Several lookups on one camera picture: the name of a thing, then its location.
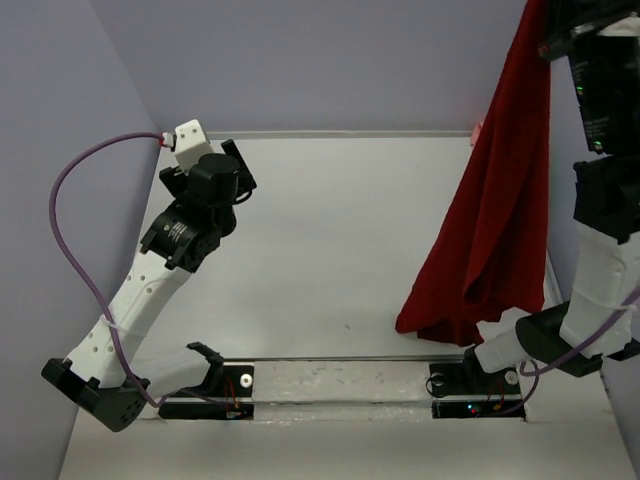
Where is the red t-shirt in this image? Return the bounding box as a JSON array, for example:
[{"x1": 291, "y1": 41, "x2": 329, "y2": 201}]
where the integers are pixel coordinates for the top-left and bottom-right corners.
[{"x1": 395, "y1": 1, "x2": 551, "y2": 347}]

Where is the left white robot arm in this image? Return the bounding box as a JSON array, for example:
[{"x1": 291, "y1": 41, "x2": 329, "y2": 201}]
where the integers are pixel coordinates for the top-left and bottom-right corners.
[{"x1": 41, "y1": 140, "x2": 257, "y2": 432}]

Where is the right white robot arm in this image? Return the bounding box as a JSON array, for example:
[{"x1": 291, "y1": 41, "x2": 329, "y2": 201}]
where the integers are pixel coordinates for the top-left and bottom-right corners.
[{"x1": 460, "y1": 1, "x2": 639, "y2": 392}]

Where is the pink t-shirt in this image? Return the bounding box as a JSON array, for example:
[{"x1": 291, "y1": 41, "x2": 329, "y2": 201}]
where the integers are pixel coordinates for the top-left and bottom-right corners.
[{"x1": 469, "y1": 121, "x2": 484, "y2": 147}]

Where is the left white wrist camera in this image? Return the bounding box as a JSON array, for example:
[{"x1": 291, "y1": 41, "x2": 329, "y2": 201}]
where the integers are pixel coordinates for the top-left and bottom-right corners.
[{"x1": 161, "y1": 119, "x2": 214, "y2": 174}]

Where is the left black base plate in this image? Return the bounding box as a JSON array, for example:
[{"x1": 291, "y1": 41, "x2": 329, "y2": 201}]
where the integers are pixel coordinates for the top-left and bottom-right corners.
[{"x1": 158, "y1": 362, "x2": 255, "y2": 421}]

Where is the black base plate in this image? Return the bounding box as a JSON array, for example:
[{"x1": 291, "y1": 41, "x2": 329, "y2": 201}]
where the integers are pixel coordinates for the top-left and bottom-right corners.
[
  {"x1": 425, "y1": 362, "x2": 526, "y2": 420},
  {"x1": 158, "y1": 362, "x2": 255, "y2": 421}
]

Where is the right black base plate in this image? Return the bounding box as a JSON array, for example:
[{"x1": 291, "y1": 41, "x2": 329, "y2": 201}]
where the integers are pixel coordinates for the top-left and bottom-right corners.
[{"x1": 425, "y1": 362, "x2": 526, "y2": 420}]

